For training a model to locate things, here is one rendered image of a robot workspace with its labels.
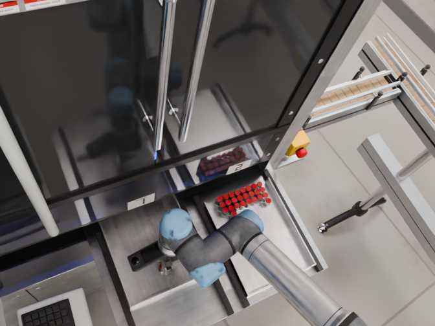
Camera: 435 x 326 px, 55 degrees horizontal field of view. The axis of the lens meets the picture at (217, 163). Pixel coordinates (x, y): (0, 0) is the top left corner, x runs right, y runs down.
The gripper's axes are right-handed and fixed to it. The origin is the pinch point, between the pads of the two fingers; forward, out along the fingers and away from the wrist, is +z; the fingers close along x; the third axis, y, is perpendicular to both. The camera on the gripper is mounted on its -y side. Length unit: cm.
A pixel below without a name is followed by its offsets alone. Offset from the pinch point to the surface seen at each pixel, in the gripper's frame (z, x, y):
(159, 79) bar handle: -73, 11, 1
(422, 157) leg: 18, 4, 128
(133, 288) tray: 5.3, -1.9, -9.7
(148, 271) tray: 5.3, 1.1, -3.5
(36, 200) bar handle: -48, 10, -24
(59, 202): -27.4, 18.1, -20.9
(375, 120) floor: 92, 58, 188
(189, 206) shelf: 5.1, 16.6, 17.7
